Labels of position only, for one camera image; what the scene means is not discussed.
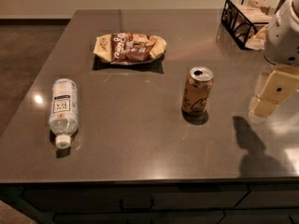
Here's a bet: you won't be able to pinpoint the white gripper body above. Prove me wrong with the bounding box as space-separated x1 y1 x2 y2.
264 0 299 66

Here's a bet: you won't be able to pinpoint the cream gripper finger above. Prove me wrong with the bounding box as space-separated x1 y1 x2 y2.
250 66 299 118

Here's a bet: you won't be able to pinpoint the orange soda can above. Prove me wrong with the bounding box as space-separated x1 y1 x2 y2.
181 66 214 117

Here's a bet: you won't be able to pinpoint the clear plastic water bottle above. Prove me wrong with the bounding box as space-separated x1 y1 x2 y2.
49 78 78 149

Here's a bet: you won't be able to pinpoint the napkins in basket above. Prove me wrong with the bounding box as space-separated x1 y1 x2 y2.
233 0 272 49

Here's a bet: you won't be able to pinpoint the brown chip bag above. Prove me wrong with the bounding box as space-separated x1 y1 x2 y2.
93 33 166 65

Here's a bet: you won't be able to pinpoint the black wire basket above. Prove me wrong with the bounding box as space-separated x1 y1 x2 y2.
221 0 271 49

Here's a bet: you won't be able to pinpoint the dark cabinet drawer handle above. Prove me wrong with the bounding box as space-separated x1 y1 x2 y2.
120 199 154 212

